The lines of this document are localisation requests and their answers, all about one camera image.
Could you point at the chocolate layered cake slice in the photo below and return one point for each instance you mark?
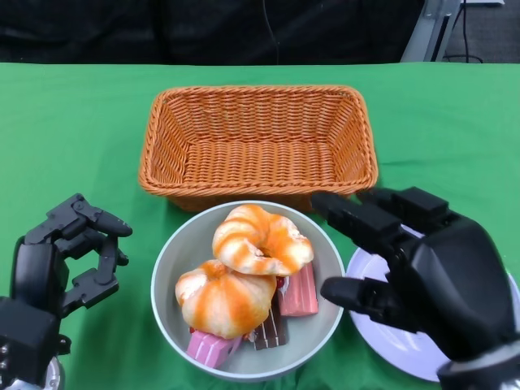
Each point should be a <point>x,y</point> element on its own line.
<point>272,333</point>

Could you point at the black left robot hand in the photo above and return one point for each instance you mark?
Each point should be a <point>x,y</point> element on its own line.
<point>36,268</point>

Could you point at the green tablecloth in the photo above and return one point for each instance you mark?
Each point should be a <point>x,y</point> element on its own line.
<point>61,142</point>

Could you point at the salmon pink cake slice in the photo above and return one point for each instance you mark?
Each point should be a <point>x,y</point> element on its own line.
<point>300,292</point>

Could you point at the orange striped round bun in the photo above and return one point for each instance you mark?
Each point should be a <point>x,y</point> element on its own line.
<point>223,300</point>

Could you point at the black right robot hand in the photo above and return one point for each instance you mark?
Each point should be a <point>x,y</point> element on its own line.
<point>455,284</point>

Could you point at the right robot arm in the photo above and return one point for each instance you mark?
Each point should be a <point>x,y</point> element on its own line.
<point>479,373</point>

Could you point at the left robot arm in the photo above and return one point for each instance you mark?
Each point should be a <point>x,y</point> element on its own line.
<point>24,341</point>

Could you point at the white metal frame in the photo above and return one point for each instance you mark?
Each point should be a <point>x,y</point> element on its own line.
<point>422,36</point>

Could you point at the orange wicker basket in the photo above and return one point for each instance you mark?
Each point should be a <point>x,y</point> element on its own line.
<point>260,170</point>

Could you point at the magenta striped cake slice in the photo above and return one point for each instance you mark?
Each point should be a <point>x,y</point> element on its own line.
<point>211,349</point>

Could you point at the grey-green bowl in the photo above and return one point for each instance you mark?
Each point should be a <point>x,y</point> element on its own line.
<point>191,243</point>

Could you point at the lavender plate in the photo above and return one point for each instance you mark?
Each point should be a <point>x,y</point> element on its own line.
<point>386,341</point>

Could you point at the black backdrop curtain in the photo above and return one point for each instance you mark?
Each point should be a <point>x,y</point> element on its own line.
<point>122,32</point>

